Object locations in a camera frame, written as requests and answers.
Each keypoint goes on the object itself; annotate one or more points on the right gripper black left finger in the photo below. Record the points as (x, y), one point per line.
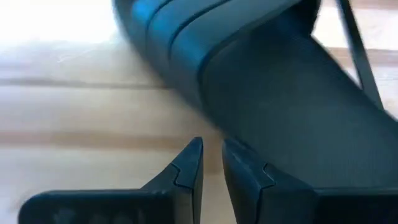
(174, 199)

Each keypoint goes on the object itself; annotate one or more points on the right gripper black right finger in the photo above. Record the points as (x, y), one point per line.
(280, 205)

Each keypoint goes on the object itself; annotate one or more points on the black rubber slide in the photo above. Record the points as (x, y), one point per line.
(280, 109)

